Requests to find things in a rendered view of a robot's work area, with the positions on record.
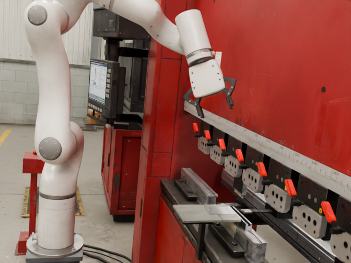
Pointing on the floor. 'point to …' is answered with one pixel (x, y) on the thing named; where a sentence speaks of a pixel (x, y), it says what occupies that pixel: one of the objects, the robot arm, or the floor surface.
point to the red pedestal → (33, 160)
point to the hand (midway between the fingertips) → (215, 110)
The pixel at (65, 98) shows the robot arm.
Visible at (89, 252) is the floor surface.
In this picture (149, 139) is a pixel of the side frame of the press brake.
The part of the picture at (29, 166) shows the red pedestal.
